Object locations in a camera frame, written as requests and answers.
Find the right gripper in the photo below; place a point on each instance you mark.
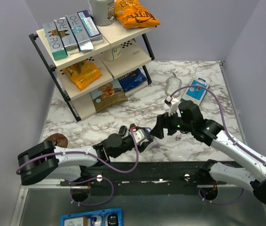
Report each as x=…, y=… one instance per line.
x=163, y=121

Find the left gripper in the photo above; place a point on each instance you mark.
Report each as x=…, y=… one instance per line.
x=133, y=126

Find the lavender earbud charging case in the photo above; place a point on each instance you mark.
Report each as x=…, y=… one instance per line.
x=147, y=132

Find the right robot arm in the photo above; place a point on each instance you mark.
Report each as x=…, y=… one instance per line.
x=186, y=117

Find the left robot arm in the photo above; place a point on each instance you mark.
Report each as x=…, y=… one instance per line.
x=38, y=162

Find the brown snack bag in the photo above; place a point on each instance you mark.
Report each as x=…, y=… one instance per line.
x=108, y=95

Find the blue chips bag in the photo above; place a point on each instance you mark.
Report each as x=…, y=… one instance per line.
x=132, y=80

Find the blue razor package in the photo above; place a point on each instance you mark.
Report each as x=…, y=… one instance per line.
x=196, y=94

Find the three tier shelf rack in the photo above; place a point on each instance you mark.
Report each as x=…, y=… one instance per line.
x=123, y=50

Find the orange snack bag middle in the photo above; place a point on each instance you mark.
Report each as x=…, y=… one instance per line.
x=82, y=74

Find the white cup middle shelf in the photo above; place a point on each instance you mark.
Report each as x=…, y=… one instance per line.
x=113, y=54

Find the blue tray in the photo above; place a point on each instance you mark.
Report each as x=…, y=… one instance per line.
x=107, y=217

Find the purple white box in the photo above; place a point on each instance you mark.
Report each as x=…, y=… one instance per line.
x=90, y=27

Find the silver brown toothpaste box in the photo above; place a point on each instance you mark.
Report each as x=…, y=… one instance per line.
x=67, y=37

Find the teal silver toothpaste box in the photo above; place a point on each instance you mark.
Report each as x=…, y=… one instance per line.
x=55, y=42

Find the orange chips bag top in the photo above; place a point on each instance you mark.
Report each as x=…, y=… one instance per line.
x=132, y=14

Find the grey printed mug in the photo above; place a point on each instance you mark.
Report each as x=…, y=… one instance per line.
x=102, y=11

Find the silver blue toothpaste box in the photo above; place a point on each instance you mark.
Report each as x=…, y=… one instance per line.
x=80, y=34

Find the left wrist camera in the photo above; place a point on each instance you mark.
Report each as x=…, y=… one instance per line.
x=138, y=135

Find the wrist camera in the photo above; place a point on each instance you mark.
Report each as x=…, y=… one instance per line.
x=138, y=135
x=173, y=104

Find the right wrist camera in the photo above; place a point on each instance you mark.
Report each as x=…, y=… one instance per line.
x=173, y=104

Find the black mounting rail base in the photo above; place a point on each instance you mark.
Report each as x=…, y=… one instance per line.
x=149, y=178

